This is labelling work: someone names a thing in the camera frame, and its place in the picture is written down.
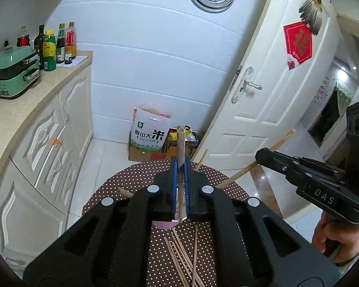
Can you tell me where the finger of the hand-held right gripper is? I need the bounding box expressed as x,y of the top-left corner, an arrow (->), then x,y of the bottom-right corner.
255,155 -> 345,192
257,147 -> 347,180

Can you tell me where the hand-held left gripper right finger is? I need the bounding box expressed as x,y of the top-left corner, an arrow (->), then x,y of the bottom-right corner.
183,157 -> 339,287

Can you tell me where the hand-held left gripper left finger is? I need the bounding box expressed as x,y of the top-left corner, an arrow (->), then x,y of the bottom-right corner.
23,157 -> 178,287

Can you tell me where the pink paper cup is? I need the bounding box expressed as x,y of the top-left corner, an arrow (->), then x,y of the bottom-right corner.
153,220 -> 180,230

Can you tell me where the person's right hand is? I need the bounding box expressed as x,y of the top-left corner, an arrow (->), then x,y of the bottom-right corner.
312,212 -> 359,266

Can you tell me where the cardboard box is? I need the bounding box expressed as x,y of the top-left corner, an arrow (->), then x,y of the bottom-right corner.
128,130 -> 205,162

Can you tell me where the round polka-dot table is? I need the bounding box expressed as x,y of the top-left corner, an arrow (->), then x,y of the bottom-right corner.
81,160 -> 283,287

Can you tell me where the white rice bag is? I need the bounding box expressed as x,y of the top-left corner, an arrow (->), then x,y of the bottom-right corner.
128,108 -> 172,153

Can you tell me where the pile of wooden chopsticks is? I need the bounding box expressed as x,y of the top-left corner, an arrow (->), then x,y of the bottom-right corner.
163,226 -> 205,287

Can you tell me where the green curtain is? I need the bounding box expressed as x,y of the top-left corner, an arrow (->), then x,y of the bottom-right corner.
332,78 -> 355,117

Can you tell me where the white panel door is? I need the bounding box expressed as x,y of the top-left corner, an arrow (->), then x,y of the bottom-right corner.
194,0 -> 341,172

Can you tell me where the red paper door decoration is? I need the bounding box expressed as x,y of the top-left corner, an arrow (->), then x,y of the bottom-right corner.
283,21 -> 314,71

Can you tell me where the white kitchen cabinet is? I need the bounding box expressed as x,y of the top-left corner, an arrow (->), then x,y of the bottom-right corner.
0,51 -> 95,276

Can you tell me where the hanging feather fan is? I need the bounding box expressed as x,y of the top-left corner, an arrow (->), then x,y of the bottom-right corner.
299,0 -> 324,35

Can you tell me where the white paper sheet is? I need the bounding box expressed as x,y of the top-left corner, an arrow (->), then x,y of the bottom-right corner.
56,55 -> 89,68

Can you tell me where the red-label vinegar bottle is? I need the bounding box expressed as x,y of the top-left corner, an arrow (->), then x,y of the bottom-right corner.
65,22 -> 77,60

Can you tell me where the dark bottle green label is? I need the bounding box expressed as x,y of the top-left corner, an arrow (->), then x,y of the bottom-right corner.
56,23 -> 66,64

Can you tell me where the yellow-cap green bottle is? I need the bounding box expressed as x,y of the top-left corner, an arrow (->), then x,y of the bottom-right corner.
43,30 -> 57,72

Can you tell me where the dark olive oil bottle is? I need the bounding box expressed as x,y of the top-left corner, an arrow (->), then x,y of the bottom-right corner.
34,25 -> 46,71

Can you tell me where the green electric cooker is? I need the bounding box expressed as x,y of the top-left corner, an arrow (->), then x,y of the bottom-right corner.
0,45 -> 42,99

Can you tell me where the silver door handle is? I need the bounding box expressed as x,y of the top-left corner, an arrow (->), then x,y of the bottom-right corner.
231,66 -> 263,106

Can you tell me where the white wall socket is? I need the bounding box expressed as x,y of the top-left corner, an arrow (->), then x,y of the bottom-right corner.
0,37 -> 12,55

